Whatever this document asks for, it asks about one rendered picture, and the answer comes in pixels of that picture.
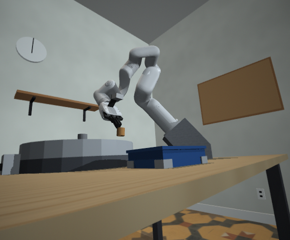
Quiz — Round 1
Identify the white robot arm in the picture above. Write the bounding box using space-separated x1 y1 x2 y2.
93 45 180 136

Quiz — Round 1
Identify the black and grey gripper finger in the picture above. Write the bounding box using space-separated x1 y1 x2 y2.
115 115 123 128
103 112 120 129

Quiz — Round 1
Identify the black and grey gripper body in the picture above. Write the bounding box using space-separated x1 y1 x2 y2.
99 100 122 121

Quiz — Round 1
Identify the blue crate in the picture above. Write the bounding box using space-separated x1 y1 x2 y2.
126 145 208 169

